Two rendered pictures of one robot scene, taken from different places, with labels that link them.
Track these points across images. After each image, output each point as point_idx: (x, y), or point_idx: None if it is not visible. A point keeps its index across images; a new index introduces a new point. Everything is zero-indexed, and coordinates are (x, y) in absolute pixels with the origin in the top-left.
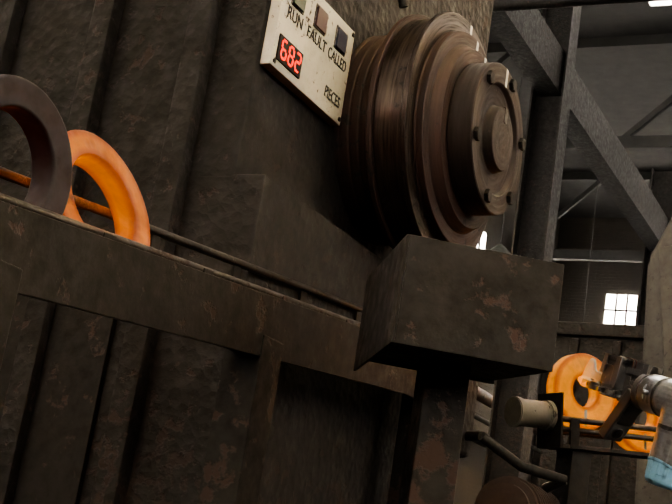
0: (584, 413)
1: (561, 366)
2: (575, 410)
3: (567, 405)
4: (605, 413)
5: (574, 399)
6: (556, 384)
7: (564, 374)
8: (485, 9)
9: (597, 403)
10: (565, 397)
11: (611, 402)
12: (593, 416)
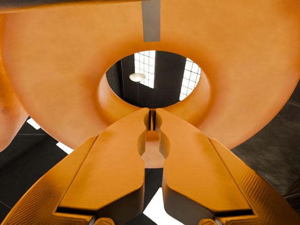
0: (160, 21)
1: (242, 142)
2: (217, 26)
3: (261, 42)
4: (32, 44)
5: (213, 72)
6: (284, 104)
7: (239, 131)
8: None
9: (93, 77)
10: (260, 72)
11: (27, 91)
12: (98, 15)
